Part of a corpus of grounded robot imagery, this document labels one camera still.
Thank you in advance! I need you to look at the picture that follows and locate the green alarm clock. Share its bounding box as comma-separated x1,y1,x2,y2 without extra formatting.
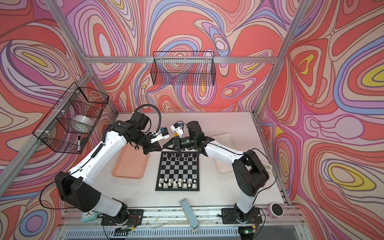
81,211,99,223

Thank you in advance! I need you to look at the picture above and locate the left black wire basket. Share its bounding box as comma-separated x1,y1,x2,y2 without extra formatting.
33,83,109,154

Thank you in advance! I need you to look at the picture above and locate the black marker pen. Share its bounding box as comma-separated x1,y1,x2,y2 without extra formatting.
77,136,82,153

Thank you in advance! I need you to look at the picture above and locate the white plastic tray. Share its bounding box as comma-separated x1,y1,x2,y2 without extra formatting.
206,133,243,175

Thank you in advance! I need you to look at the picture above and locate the black and silver chessboard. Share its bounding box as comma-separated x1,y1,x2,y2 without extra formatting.
156,151,200,192

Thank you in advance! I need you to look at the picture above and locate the grey stapler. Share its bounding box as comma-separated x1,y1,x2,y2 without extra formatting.
180,199,200,232

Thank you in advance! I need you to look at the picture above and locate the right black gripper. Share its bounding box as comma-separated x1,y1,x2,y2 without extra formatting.
163,135,197,151

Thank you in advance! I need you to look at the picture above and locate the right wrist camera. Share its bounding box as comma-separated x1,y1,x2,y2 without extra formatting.
171,122,184,138

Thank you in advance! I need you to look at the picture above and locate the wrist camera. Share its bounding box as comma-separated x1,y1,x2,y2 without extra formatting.
171,122,184,138
151,128,170,144

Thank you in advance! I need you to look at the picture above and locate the pink plastic tray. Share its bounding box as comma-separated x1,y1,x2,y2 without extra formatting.
112,144,150,180

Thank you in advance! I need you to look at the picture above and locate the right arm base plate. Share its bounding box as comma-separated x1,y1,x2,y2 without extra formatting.
219,207,263,226

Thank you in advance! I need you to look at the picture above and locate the back black wire basket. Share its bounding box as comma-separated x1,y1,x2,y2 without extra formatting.
151,51,216,86

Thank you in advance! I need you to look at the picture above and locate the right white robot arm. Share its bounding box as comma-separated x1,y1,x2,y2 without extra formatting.
163,121,270,218

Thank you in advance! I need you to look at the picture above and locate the black wire basket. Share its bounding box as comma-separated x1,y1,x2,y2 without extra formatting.
33,83,109,154
151,51,216,86

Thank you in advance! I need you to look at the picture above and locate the pink calculator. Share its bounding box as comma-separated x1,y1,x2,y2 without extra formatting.
262,163,273,175

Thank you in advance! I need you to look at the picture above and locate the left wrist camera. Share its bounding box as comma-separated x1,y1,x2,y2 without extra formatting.
151,128,170,144

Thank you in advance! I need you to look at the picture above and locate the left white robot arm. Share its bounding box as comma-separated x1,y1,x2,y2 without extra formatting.
55,112,162,222

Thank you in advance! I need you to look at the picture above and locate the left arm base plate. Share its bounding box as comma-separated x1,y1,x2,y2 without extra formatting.
101,209,144,227

